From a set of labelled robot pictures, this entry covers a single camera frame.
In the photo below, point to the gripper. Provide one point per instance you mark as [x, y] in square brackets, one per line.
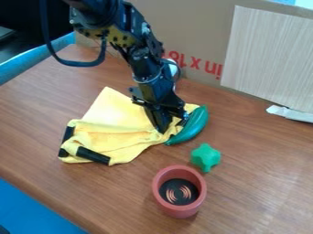
[157, 88]

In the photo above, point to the yellow cloth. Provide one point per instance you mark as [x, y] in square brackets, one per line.
[112, 122]

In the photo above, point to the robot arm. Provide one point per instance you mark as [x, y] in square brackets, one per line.
[122, 27]

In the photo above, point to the long green toy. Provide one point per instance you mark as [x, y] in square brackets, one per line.
[193, 125]

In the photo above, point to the small green toy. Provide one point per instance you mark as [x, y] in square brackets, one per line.
[206, 157]

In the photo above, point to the red cup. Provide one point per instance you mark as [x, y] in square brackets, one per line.
[179, 190]

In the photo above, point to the cardboard box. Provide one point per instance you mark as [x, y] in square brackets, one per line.
[195, 30]

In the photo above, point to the light wooden board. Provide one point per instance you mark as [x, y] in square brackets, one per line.
[269, 55]

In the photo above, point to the white paper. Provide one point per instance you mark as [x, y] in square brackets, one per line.
[291, 113]

